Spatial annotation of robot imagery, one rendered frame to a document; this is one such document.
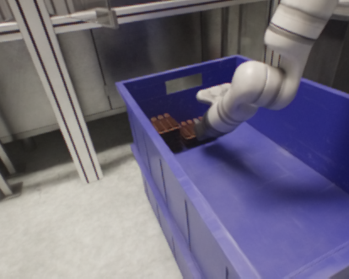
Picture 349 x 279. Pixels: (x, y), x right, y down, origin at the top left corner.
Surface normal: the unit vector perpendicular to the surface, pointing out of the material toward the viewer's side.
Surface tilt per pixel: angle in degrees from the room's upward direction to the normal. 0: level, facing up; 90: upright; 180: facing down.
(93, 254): 0
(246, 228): 0
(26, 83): 90
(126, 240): 0
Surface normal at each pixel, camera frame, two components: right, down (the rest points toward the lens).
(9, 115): 0.38, 0.47
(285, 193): -0.09, -0.84
